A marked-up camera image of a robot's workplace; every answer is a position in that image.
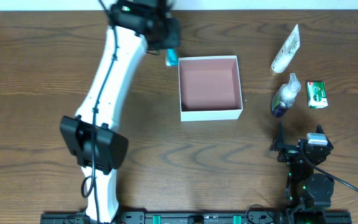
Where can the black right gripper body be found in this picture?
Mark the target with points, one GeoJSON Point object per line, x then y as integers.
{"type": "Point", "coordinates": [295, 149]}

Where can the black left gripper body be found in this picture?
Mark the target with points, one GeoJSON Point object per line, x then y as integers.
{"type": "Point", "coordinates": [169, 38]}

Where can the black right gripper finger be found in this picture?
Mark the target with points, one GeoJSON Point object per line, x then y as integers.
{"type": "Point", "coordinates": [278, 142]}
{"type": "Point", "coordinates": [320, 135]}

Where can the small toothpaste tube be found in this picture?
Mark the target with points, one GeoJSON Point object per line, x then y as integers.
{"type": "Point", "coordinates": [171, 58]}

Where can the white box pink interior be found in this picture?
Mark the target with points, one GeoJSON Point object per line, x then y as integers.
{"type": "Point", "coordinates": [210, 88]}

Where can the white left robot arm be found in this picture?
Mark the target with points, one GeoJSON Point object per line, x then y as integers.
{"type": "Point", "coordinates": [92, 135]}

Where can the green Dettol soap bar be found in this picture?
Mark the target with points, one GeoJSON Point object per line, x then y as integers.
{"type": "Point", "coordinates": [316, 93]}

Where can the clear pump bottle purple liquid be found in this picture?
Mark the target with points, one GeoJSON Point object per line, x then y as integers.
{"type": "Point", "coordinates": [284, 98]}

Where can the white floral lotion tube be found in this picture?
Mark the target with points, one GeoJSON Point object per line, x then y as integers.
{"type": "Point", "coordinates": [286, 53]}

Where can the black mounting rail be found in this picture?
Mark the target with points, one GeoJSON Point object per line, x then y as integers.
{"type": "Point", "coordinates": [252, 216]}

